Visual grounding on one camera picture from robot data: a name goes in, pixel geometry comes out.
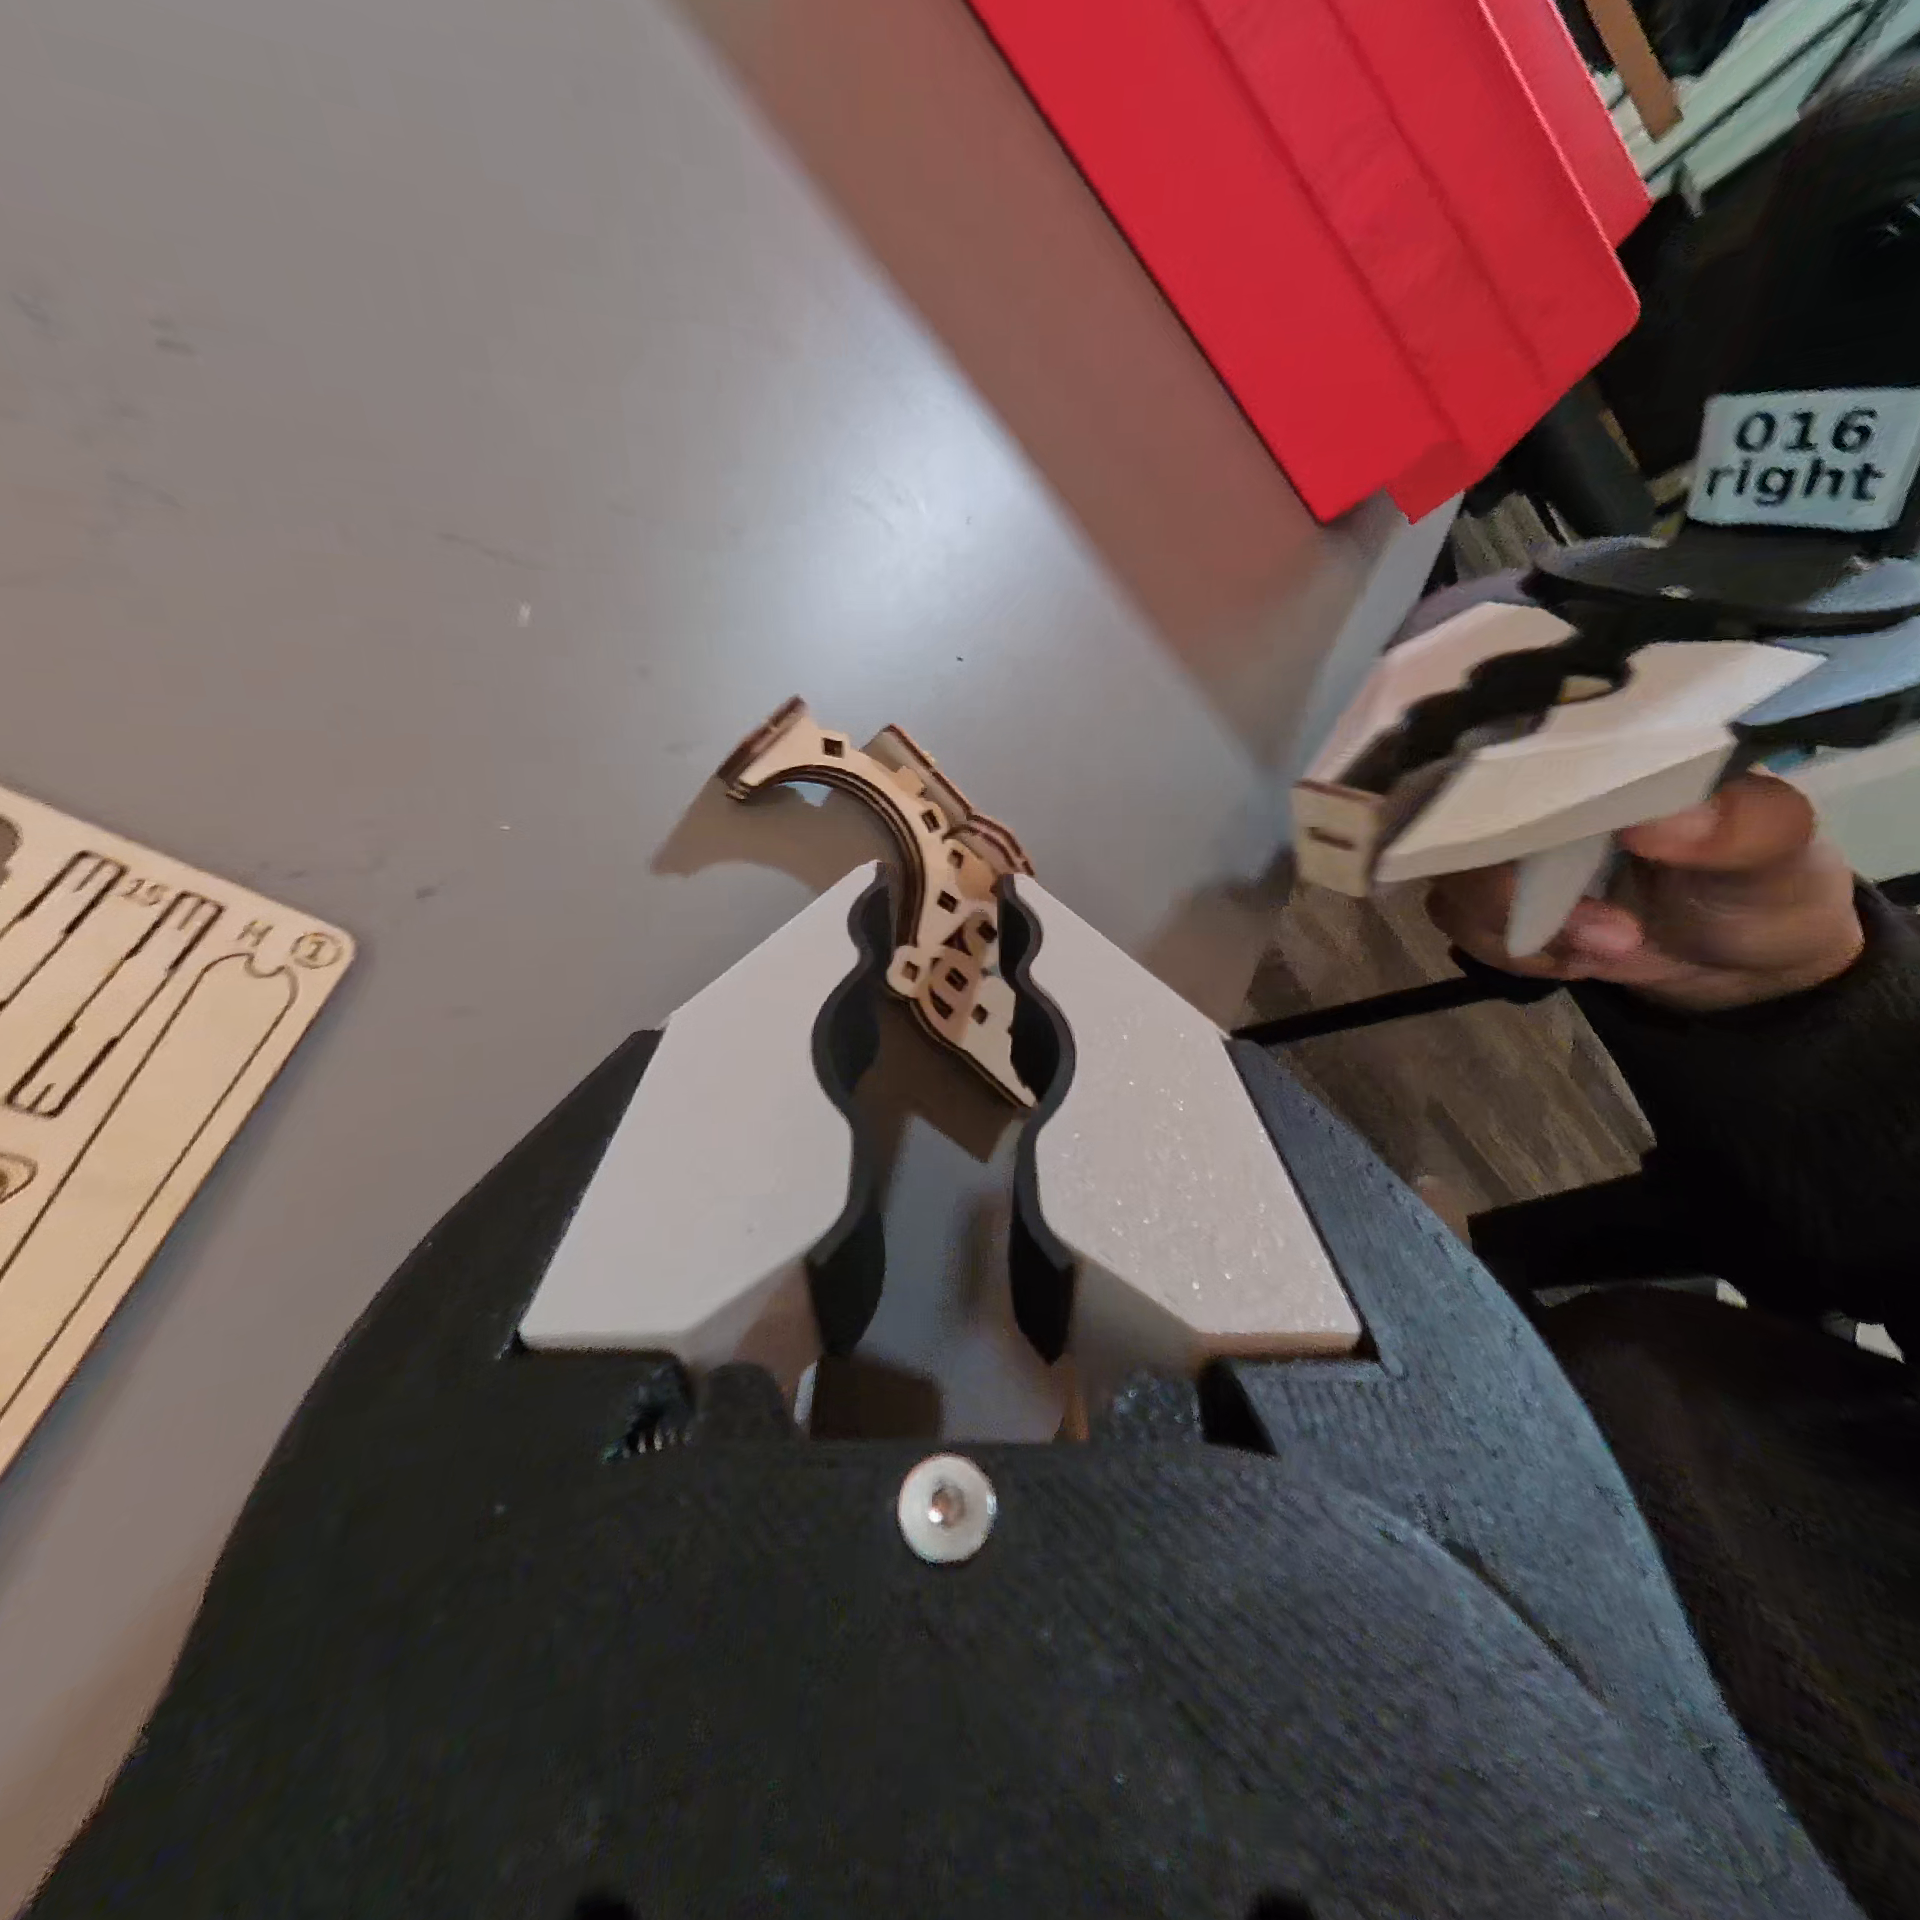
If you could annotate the wooden parts sheet with cutouts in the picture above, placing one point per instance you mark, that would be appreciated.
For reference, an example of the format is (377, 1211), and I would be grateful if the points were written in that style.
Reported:
(135, 1080)

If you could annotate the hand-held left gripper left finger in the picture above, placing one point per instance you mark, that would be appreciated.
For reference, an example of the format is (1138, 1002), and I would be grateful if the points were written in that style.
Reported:
(691, 1186)

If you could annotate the grey desk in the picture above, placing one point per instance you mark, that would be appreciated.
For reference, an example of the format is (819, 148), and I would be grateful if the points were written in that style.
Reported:
(451, 452)

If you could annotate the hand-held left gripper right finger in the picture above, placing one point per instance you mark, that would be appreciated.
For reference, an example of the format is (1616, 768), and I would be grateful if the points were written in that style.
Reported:
(1185, 1186)

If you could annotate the red plastic bin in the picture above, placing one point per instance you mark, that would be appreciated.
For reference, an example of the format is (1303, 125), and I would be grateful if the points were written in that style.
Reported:
(1348, 226)

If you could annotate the wooden model assembly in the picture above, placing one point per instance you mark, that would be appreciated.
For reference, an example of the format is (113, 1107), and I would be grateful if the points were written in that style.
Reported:
(937, 931)

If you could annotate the small slotted wooden piece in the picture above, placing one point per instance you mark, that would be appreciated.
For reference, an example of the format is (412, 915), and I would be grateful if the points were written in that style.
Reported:
(1336, 834)

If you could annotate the person's right hand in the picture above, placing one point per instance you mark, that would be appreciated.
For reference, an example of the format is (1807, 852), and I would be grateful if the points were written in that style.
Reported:
(1724, 901)

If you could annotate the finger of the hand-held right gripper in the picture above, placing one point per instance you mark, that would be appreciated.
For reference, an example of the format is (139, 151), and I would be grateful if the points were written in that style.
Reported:
(1575, 764)
(1424, 691)

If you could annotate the person's right forearm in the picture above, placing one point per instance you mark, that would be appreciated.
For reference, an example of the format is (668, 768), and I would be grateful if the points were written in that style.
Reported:
(1799, 1142)

